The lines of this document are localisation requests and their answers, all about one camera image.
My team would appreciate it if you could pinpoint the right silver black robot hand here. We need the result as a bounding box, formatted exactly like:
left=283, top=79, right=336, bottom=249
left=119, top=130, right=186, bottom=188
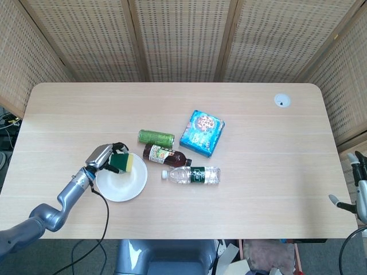
left=328, top=151, right=367, bottom=225

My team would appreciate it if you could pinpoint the green drink can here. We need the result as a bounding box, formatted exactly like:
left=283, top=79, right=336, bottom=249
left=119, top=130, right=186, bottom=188
left=138, top=129, right=175, bottom=147

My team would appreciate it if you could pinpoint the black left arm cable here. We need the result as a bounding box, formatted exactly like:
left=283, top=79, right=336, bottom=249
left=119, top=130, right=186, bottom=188
left=56, top=183, right=110, bottom=275

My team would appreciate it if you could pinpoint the white table cable grommet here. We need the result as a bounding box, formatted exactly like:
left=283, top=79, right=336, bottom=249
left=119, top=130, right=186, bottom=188
left=274, top=93, right=291, bottom=108

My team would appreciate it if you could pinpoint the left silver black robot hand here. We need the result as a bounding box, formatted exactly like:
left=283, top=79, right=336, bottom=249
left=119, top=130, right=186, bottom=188
left=84, top=142, right=130, bottom=174

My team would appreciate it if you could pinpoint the woven bamboo folding screen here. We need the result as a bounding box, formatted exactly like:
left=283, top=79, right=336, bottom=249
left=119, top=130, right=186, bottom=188
left=0, top=0, right=367, bottom=150

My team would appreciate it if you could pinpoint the blue cookie box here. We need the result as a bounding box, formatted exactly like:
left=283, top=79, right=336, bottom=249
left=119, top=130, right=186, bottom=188
left=179, top=109, right=226, bottom=158

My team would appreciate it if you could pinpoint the dark tea bottle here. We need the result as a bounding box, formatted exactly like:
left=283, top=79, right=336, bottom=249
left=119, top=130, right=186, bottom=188
left=142, top=143, right=193, bottom=168

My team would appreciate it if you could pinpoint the pink cloth bundle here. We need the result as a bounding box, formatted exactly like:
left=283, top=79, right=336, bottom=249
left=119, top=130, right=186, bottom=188
left=243, top=239, right=296, bottom=272

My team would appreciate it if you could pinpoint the green yellow sponge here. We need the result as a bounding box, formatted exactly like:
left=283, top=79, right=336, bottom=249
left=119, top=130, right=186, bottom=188
left=110, top=152, right=135, bottom=174

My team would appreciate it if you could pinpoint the clear water bottle green label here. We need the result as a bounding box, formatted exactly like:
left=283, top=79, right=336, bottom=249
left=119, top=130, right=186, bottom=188
left=161, top=166, right=222, bottom=186

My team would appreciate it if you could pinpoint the equipment and cables pile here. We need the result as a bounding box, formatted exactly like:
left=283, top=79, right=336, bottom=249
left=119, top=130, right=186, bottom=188
left=0, top=105, right=22, bottom=170

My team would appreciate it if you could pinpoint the white round plate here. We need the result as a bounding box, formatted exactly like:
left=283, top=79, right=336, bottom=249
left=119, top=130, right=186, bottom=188
left=95, top=152, right=149, bottom=203

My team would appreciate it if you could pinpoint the white cardboard piece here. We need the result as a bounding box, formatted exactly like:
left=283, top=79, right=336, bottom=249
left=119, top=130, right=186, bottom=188
left=213, top=243, right=253, bottom=275

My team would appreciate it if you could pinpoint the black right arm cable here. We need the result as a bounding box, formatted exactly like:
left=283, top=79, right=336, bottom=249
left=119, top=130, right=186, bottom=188
left=338, top=226, right=367, bottom=275

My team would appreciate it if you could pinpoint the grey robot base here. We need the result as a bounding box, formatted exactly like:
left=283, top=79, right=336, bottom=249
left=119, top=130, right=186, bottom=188
left=114, top=239, right=216, bottom=275

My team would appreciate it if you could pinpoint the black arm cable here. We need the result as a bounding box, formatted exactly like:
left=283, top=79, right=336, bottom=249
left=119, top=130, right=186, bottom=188
left=338, top=226, right=367, bottom=275
left=56, top=183, right=110, bottom=275

